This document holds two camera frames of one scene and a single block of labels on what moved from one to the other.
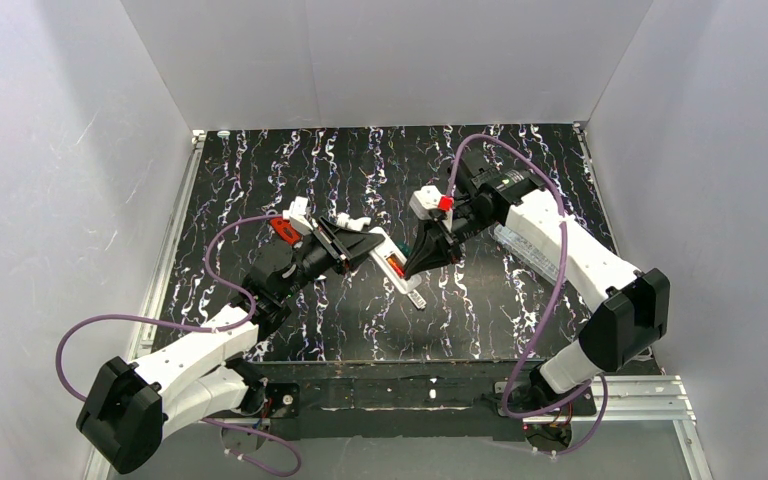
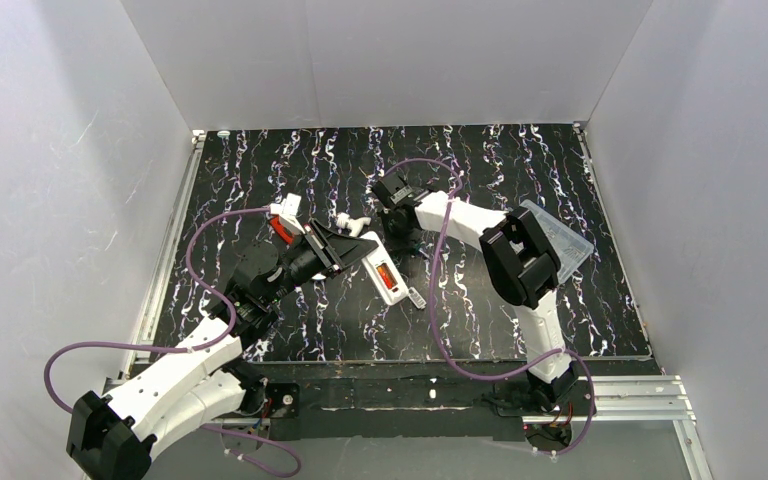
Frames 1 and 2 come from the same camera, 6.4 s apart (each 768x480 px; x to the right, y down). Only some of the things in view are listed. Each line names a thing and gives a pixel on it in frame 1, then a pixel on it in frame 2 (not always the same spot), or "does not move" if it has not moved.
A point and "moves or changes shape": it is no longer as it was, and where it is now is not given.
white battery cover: (417, 299) does not move
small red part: (286, 230) does not move
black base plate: (405, 399) does not move
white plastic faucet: (356, 224) does not move
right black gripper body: (446, 229) → (396, 225)
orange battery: (397, 268) moves or changes shape
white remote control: (393, 262) moves or changes shape
